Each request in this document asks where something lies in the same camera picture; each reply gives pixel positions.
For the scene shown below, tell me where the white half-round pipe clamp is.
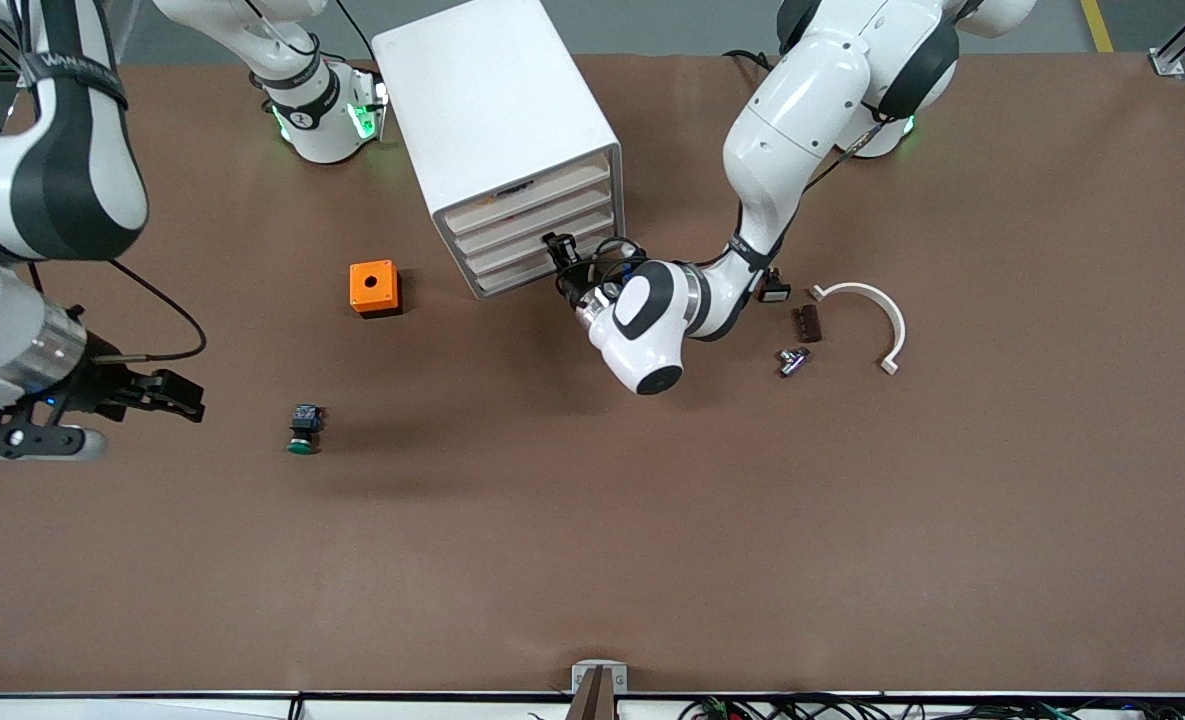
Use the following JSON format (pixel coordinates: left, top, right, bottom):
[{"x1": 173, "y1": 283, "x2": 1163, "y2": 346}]
[{"x1": 809, "y1": 282, "x2": 907, "y2": 376}]

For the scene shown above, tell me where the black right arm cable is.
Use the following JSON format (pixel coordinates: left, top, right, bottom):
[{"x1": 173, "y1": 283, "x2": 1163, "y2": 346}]
[{"x1": 107, "y1": 258, "x2": 209, "y2": 363}]

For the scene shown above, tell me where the orange box with hole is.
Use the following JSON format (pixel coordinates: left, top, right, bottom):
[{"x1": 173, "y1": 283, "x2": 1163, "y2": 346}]
[{"x1": 349, "y1": 260, "x2": 403, "y2": 319}]

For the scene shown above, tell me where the white plastic drawer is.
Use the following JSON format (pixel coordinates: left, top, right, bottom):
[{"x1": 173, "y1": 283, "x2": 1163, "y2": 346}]
[
  {"x1": 449, "y1": 175, "x2": 619, "y2": 259},
  {"x1": 460, "y1": 198, "x2": 622, "y2": 279},
  {"x1": 437, "y1": 150, "x2": 616, "y2": 238},
  {"x1": 470, "y1": 220, "x2": 625, "y2": 298}
]

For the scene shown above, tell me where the white drawer cabinet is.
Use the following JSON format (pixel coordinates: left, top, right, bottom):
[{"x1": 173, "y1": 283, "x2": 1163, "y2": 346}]
[{"x1": 370, "y1": 0, "x2": 628, "y2": 301}]

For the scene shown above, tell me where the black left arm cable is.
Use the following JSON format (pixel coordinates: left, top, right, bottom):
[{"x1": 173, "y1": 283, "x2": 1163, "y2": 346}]
[{"x1": 552, "y1": 234, "x2": 647, "y2": 293}]

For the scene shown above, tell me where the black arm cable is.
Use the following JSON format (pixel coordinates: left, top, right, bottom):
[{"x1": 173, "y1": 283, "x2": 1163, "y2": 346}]
[
  {"x1": 552, "y1": 234, "x2": 647, "y2": 293},
  {"x1": 107, "y1": 258, "x2": 209, "y2": 363}
]

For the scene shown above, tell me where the brown camera post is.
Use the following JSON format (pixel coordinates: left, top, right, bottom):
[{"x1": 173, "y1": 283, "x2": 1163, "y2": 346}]
[{"x1": 564, "y1": 667, "x2": 617, "y2": 720}]

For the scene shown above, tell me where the green round push button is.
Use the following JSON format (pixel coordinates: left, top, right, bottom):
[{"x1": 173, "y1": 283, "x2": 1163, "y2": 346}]
[{"x1": 286, "y1": 404, "x2": 325, "y2": 456}]

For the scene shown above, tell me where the grey metal bracket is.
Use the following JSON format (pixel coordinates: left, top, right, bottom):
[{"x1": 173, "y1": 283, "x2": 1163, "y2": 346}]
[{"x1": 571, "y1": 660, "x2": 629, "y2": 694}]

